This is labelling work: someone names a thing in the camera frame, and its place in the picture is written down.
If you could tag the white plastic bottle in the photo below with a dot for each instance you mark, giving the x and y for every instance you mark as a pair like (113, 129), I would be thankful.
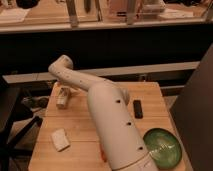
(63, 97)

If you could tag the black rectangular device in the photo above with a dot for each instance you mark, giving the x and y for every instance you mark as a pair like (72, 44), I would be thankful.
(138, 113)

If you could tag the black office chair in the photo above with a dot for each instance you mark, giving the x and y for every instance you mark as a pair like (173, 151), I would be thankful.
(12, 110)

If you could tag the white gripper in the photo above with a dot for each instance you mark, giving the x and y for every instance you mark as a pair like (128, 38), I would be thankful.
(73, 89)

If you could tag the green ceramic bowl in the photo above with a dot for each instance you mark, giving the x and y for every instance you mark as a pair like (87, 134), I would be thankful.
(163, 147)

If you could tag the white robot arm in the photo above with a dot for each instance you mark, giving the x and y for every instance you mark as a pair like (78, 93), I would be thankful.
(107, 102)

